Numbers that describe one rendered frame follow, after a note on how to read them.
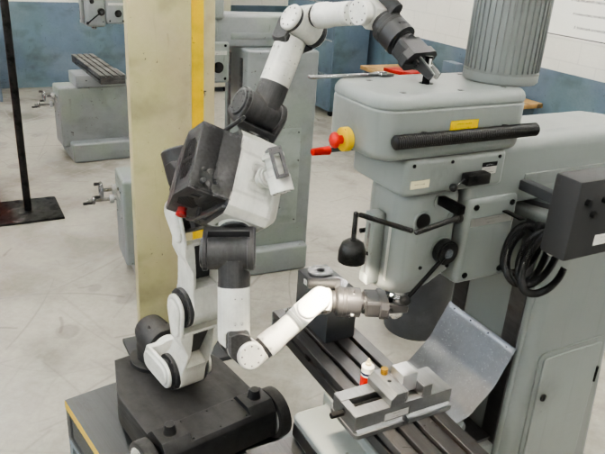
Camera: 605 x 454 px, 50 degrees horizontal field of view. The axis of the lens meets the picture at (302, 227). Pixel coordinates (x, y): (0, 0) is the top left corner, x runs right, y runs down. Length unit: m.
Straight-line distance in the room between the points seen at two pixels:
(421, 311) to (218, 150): 2.43
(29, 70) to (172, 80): 7.39
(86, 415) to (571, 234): 1.99
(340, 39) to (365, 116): 7.47
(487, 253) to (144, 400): 1.42
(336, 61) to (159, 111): 5.97
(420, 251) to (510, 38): 0.59
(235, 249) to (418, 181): 0.52
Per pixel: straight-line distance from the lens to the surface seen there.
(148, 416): 2.57
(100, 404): 2.92
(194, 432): 2.45
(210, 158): 1.80
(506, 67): 1.80
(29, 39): 10.48
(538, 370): 2.24
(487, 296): 2.21
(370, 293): 1.94
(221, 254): 1.77
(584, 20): 6.84
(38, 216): 5.75
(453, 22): 8.12
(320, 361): 2.22
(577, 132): 2.05
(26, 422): 3.54
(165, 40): 3.21
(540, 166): 1.95
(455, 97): 1.64
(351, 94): 1.62
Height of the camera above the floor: 2.20
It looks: 24 degrees down
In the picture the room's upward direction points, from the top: 4 degrees clockwise
